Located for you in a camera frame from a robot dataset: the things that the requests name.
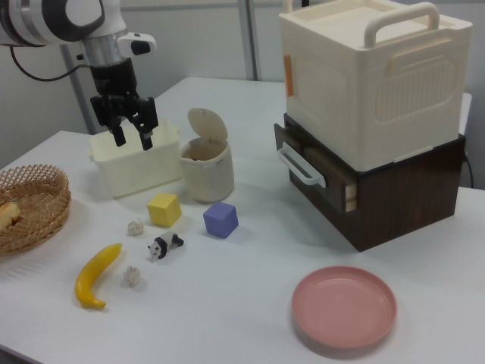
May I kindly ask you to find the toy bread loaf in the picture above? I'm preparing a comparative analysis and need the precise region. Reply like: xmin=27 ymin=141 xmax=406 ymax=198
xmin=0 ymin=202 xmax=20 ymax=231

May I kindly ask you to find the cream open plastic bin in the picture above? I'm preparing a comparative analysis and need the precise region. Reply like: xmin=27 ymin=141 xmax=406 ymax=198
xmin=89 ymin=117 xmax=183 ymax=199

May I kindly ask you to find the purple foam cube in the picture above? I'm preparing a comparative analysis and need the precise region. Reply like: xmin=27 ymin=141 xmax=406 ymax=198
xmin=202 ymin=202 xmax=239 ymax=240

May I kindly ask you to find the woven wicker basket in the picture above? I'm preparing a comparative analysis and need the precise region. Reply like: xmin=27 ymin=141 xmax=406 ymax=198
xmin=0 ymin=163 xmax=72 ymax=256

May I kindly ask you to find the dark drawer with white handle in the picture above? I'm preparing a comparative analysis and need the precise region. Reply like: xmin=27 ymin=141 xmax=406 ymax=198
xmin=273 ymin=121 xmax=359 ymax=214

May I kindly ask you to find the cream storage box with handle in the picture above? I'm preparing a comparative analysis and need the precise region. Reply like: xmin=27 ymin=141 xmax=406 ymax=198
xmin=278 ymin=0 xmax=474 ymax=171

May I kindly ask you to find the yellow toy banana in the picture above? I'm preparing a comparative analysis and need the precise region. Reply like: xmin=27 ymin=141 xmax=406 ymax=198
xmin=74 ymin=243 xmax=124 ymax=310

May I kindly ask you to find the pink plastic plate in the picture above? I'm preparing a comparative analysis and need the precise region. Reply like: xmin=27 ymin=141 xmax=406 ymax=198
xmin=290 ymin=265 xmax=398 ymax=349

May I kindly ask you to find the yellow foam cube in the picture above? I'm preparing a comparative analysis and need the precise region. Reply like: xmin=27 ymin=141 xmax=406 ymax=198
xmin=146 ymin=192 xmax=182 ymax=228

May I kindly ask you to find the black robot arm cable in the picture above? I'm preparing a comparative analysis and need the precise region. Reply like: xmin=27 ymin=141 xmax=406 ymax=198
xmin=9 ymin=45 xmax=92 ymax=82

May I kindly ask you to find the dark wood drawer cabinet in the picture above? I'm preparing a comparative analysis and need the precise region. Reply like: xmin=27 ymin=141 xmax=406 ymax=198
xmin=273 ymin=112 xmax=466 ymax=253

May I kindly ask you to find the black cable behind cabinet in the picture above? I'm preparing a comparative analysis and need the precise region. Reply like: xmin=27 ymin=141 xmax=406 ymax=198
xmin=464 ymin=151 xmax=474 ymax=189

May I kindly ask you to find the small white rabbit figurine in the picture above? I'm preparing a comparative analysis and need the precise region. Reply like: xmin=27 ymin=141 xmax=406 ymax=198
xmin=123 ymin=265 xmax=142 ymax=289
xmin=127 ymin=218 xmax=146 ymax=237

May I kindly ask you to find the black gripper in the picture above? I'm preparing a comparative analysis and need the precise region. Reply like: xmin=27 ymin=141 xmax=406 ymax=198
xmin=89 ymin=59 xmax=159 ymax=152

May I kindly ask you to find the beige round trash can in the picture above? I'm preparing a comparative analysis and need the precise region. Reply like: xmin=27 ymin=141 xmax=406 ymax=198
xmin=177 ymin=108 xmax=235 ymax=202

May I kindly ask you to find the panda figurine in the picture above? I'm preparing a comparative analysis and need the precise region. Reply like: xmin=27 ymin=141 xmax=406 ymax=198
xmin=147 ymin=231 xmax=186 ymax=262

